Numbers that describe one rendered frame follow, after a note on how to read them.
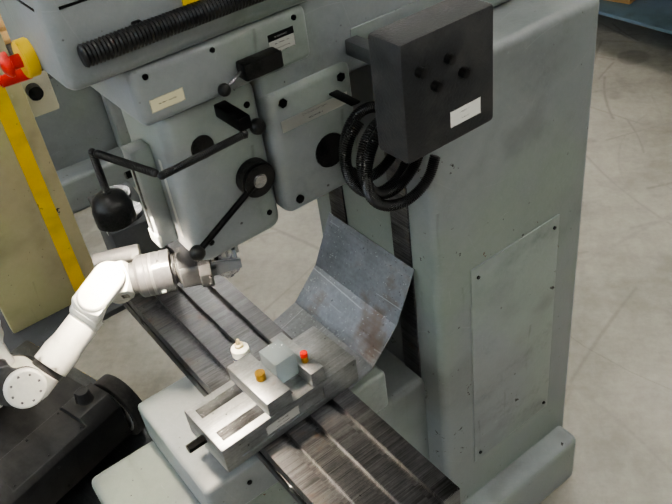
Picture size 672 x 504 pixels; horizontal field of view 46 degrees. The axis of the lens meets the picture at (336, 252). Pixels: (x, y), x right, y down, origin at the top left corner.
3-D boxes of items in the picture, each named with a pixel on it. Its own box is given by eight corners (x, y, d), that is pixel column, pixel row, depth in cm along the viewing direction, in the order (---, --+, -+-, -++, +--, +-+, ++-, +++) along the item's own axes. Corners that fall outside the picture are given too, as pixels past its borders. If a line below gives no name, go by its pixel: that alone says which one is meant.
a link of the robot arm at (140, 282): (153, 289, 155) (95, 302, 154) (162, 300, 166) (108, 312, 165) (143, 235, 158) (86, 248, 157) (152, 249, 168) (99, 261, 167)
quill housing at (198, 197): (203, 271, 147) (159, 120, 127) (154, 226, 161) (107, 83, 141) (287, 226, 155) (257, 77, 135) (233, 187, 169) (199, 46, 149)
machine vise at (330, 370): (229, 473, 158) (217, 439, 152) (190, 431, 168) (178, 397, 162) (359, 380, 174) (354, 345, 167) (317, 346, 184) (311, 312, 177)
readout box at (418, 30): (413, 169, 128) (404, 47, 115) (377, 149, 134) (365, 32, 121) (499, 122, 136) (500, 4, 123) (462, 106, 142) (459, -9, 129)
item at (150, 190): (160, 249, 149) (129, 154, 136) (151, 240, 152) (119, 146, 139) (179, 239, 150) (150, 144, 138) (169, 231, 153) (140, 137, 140)
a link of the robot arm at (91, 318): (130, 271, 155) (87, 328, 152) (139, 281, 163) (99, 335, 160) (104, 254, 155) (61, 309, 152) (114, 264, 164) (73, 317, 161)
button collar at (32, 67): (34, 83, 120) (19, 46, 116) (21, 72, 124) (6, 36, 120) (46, 79, 120) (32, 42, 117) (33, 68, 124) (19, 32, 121)
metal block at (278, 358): (279, 385, 164) (275, 366, 161) (263, 371, 168) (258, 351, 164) (299, 372, 167) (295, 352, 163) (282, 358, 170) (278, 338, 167)
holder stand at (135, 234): (131, 290, 209) (109, 230, 196) (107, 250, 224) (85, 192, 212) (173, 272, 213) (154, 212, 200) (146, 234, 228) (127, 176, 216)
